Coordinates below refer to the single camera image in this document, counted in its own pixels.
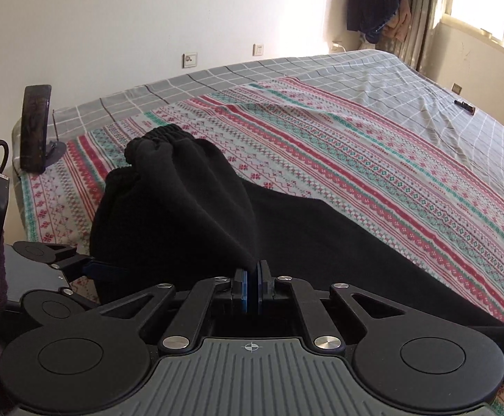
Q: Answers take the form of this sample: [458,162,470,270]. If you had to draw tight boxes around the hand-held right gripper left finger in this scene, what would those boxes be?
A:
[88,269,249,355]

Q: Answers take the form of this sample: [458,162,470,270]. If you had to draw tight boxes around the black pants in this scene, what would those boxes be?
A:
[89,123,504,384]

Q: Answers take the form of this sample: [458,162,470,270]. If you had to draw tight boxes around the dark hanging clothes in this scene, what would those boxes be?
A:
[346,0,414,45]

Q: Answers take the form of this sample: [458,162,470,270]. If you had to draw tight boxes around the orange hanging clothes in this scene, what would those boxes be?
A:
[381,0,414,43]

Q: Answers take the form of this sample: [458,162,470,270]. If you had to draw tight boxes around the dark wooden bedpost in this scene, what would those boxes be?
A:
[19,84,52,175]

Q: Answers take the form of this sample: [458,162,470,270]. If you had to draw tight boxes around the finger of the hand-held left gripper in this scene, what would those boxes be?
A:
[59,287,102,313]
[44,244,128,281]

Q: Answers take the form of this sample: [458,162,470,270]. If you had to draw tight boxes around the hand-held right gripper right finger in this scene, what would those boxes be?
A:
[257,261,414,355]

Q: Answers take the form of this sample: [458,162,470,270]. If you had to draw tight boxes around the patterned red green blanket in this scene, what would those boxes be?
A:
[18,76,504,412]

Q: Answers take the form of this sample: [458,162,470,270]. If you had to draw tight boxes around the striped curtain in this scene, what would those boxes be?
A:
[401,0,453,74]

